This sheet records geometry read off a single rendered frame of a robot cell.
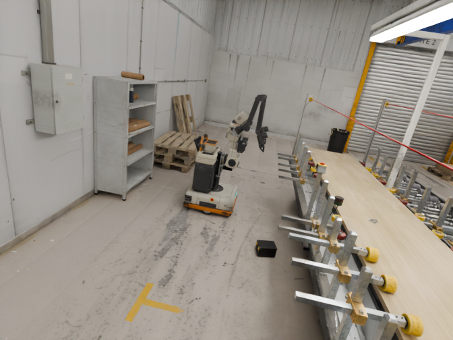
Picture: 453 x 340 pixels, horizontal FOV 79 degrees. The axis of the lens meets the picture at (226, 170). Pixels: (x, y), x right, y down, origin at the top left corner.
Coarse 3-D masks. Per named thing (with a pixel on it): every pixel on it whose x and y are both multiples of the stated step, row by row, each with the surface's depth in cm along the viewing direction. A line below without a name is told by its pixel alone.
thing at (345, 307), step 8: (296, 296) 119; (304, 296) 120; (312, 296) 120; (312, 304) 119; (320, 304) 119; (328, 304) 118; (336, 304) 118; (344, 304) 119; (344, 312) 118; (368, 312) 116; (376, 312) 117; (384, 312) 118; (400, 320) 115
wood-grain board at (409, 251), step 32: (320, 160) 372; (352, 160) 400; (352, 192) 271; (384, 192) 285; (352, 224) 206; (384, 224) 214; (416, 224) 223; (384, 256) 170; (416, 256) 176; (448, 256) 182; (416, 288) 146; (448, 288) 150; (448, 320) 127
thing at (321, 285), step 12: (300, 192) 304; (300, 204) 274; (300, 216) 261; (312, 252) 198; (312, 276) 182; (324, 276) 175; (324, 288) 165; (324, 312) 147; (336, 312) 148; (324, 324) 142; (324, 336) 139
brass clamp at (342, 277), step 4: (336, 260) 147; (336, 264) 146; (340, 268) 140; (344, 268) 141; (348, 268) 141; (340, 272) 138; (340, 276) 137; (344, 276) 137; (348, 276) 137; (340, 280) 138; (344, 280) 138; (348, 280) 137
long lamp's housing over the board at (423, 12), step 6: (444, 0) 149; (450, 0) 141; (432, 6) 159; (438, 6) 151; (444, 6) 146; (420, 12) 172; (426, 12) 163; (432, 12) 159; (402, 18) 199; (408, 18) 186; (414, 18) 177; (390, 24) 218; (396, 24) 203; (402, 24) 194; (378, 30) 242; (384, 30) 224; (372, 36) 251
